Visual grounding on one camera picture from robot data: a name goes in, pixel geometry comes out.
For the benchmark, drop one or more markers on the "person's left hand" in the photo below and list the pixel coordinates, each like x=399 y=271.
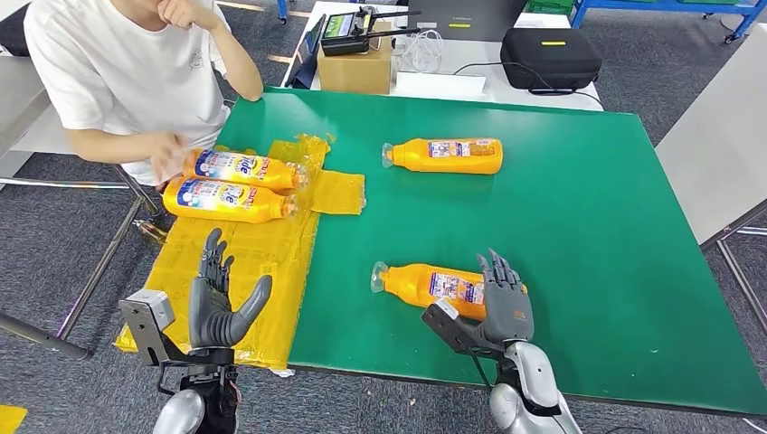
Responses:
x=186 y=12

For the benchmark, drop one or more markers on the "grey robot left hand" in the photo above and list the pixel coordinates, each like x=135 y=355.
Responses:
x=210 y=311

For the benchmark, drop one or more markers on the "person's right hand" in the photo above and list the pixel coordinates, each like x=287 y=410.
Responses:
x=168 y=157

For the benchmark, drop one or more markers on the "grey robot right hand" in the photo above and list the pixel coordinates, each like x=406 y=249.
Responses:
x=509 y=311

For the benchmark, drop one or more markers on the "orange detergent bottle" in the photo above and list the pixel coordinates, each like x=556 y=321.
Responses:
x=275 y=175
x=263 y=206
x=413 y=157
x=413 y=284

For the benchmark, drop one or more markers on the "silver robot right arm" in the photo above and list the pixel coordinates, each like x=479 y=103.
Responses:
x=527 y=383

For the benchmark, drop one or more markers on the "person's right forearm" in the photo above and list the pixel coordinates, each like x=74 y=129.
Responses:
x=108 y=147

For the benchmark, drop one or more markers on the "person's left forearm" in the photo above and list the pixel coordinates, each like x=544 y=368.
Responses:
x=239 y=66

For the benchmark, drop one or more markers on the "yellow taped mat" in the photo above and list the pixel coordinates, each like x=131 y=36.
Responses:
x=180 y=269

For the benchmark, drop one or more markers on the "brass table foot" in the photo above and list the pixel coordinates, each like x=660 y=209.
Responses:
x=150 y=230

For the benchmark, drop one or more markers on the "person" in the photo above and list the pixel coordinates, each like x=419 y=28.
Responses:
x=132 y=72

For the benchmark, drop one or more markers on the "white tape piece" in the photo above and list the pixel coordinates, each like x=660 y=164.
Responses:
x=281 y=372

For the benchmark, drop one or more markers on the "dark blue tablet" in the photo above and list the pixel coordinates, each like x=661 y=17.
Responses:
x=305 y=66

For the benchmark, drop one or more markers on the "steel side table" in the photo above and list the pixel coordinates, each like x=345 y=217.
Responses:
x=18 y=108

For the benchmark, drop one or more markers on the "black remote controller with antennas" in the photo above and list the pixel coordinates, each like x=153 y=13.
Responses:
x=344 y=37

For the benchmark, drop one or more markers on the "brown cardboard box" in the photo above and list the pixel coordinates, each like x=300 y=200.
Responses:
x=353 y=72

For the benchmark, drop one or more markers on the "yellow floor marker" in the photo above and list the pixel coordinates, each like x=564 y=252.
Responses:
x=12 y=419

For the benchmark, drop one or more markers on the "white flat box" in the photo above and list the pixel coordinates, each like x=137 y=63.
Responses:
x=440 y=86

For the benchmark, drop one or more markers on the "grey side table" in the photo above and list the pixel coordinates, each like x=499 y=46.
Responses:
x=719 y=150

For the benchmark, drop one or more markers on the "green plastic crate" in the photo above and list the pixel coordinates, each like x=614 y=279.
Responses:
x=548 y=6

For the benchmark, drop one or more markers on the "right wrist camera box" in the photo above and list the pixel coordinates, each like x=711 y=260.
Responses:
x=446 y=314

